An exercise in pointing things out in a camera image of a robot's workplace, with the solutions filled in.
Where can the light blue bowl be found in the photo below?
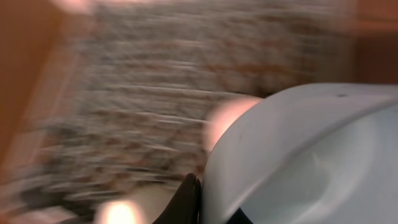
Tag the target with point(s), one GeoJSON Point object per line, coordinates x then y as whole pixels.
{"type": "Point", "coordinates": [319, 153]}

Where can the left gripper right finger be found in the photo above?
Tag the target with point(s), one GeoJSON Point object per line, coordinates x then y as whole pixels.
{"type": "Point", "coordinates": [239, 217]}

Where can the grey plastic dish rack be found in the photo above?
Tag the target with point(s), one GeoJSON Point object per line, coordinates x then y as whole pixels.
{"type": "Point", "coordinates": [146, 78]}

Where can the white pink bowl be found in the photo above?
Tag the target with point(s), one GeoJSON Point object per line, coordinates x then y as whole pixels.
{"type": "Point", "coordinates": [223, 116]}

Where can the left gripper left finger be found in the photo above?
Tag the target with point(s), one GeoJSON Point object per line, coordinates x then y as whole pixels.
{"type": "Point", "coordinates": [184, 206]}

